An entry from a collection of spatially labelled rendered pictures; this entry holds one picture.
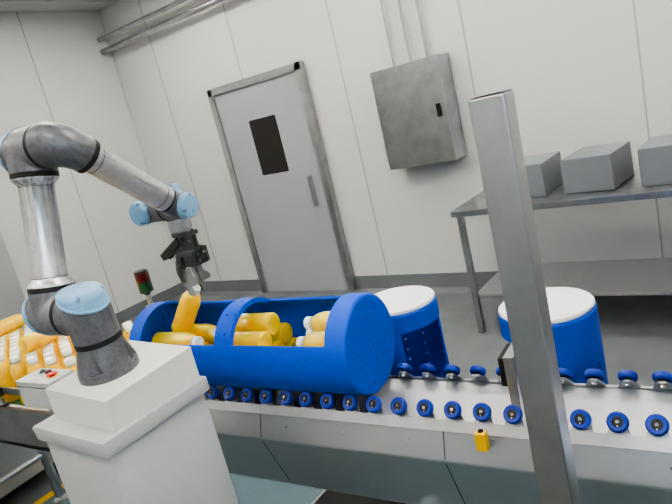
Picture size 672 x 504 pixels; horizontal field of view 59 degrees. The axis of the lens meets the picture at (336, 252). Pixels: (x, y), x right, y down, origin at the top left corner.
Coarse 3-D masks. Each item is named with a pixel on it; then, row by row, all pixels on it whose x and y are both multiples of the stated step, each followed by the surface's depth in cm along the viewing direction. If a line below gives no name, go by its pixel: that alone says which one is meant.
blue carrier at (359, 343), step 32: (160, 320) 214; (224, 320) 182; (288, 320) 198; (352, 320) 159; (384, 320) 174; (192, 352) 186; (224, 352) 178; (256, 352) 172; (288, 352) 165; (320, 352) 159; (352, 352) 158; (384, 352) 173; (224, 384) 188; (256, 384) 179; (288, 384) 171; (320, 384) 164; (352, 384) 158; (384, 384) 172
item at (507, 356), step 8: (504, 352) 146; (512, 352) 144; (504, 360) 142; (512, 360) 141; (504, 368) 144; (512, 368) 142; (504, 376) 144; (512, 376) 143; (504, 384) 145; (512, 384) 143; (512, 392) 144; (520, 392) 144; (512, 400) 145; (520, 400) 144
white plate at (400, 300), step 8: (392, 288) 228; (400, 288) 226; (408, 288) 224; (416, 288) 222; (424, 288) 219; (384, 296) 221; (392, 296) 219; (400, 296) 217; (408, 296) 215; (416, 296) 213; (424, 296) 211; (432, 296) 210; (392, 304) 211; (400, 304) 209; (408, 304) 207; (416, 304) 205; (424, 304) 205; (392, 312) 203; (400, 312) 202; (408, 312) 203
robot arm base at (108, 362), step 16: (112, 336) 147; (80, 352) 146; (96, 352) 145; (112, 352) 147; (128, 352) 152; (80, 368) 147; (96, 368) 146; (112, 368) 146; (128, 368) 149; (96, 384) 146
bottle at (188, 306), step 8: (184, 296) 199; (192, 296) 198; (184, 304) 199; (192, 304) 199; (176, 312) 203; (184, 312) 200; (192, 312) 201; (176, 320) 203; (184, 320) 202; (192, 320) 203; (176, 328) 204; (184, 328) 204
